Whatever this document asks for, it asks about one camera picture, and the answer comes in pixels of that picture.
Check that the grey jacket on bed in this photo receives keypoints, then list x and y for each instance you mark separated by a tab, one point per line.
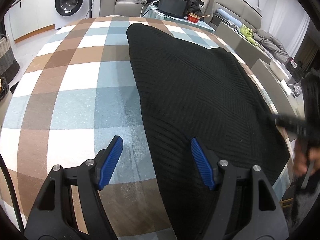
272	44

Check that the teal checked tablecloth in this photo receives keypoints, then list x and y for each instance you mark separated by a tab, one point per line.
152	12

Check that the plaid checked blanket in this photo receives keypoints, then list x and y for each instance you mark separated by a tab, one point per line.
76	95

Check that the grey sofa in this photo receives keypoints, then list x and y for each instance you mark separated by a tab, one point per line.
128	8

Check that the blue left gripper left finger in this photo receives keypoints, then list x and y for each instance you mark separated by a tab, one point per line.
107	160

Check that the grey storage box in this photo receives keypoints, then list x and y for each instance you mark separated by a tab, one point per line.
274	80
247	51

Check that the woven laundry basket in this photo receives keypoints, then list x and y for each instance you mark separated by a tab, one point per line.
9	67

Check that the black monitor screen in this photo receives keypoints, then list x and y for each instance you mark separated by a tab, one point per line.
175	8

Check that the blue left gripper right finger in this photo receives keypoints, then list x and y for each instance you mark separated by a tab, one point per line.
204	167

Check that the black knit sweater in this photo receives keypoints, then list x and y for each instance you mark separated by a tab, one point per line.
189	91

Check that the red instant noodle bowl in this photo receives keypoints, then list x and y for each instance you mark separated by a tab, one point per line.
193	17

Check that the white kitchen cabinet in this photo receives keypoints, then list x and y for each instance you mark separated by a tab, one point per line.
27	17

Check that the green cloth item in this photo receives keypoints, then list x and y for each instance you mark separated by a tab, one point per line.
247	33

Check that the white washing machine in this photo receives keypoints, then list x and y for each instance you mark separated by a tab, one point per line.
67	11

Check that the right hand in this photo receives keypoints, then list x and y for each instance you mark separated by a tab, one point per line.
300	161

